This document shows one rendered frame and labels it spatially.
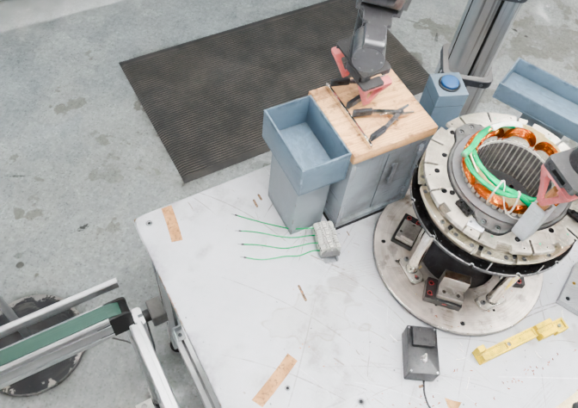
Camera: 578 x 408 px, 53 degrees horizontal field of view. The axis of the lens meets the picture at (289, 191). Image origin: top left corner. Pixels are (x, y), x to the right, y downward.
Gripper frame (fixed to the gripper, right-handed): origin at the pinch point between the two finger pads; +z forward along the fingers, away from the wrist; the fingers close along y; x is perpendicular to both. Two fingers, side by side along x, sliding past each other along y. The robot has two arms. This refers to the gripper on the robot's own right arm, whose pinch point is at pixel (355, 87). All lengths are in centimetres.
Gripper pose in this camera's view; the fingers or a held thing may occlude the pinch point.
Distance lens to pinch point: 122.1
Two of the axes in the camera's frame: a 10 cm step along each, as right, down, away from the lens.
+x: 8.9, -3.5, 3.0
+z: -0.7, 5.3, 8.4
